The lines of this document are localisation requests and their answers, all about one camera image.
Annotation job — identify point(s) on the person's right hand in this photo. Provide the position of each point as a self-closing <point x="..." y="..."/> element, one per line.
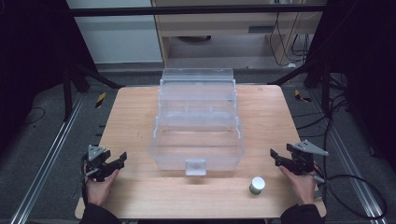
<point x="303" y="186"/>

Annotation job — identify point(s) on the white cabinet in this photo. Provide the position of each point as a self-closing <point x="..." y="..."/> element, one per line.
<point x="118" y="40"/>

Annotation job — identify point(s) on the light wooden desk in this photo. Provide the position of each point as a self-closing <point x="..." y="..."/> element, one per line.
<point x="218" y="23"/>

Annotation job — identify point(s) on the black metal stand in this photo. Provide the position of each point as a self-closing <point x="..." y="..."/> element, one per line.
<point x="325" y="90"/>
<point x="67" y="93"/>

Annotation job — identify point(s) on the clear plastic storage box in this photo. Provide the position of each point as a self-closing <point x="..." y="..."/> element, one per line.
<point x="197" y="133"/>

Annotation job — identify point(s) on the black horizontal bar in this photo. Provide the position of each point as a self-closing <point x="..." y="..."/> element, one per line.
<point x="186" y="10"/>

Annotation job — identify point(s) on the yellow-black striped tape marker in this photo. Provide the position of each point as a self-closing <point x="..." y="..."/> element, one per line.
<point x="301" y="96"/>
<point x="100" y="100"/>

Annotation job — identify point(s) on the small white-lidded green jar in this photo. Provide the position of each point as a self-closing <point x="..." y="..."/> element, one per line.
<point x="257" y="185"/>

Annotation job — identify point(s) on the metal floor rail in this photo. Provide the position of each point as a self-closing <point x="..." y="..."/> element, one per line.
<point x="46" y="158"/>
<point x="351" y="168"/>

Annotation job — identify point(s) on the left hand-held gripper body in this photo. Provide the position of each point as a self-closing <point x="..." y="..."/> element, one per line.
<point x="95" y="158"/>

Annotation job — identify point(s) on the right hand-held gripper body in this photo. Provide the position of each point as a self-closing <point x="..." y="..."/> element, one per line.
<point x="303" y="160"/>

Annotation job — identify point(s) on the person's left hand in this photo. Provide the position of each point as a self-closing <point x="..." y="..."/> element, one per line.
<point x="98" y="191"/>

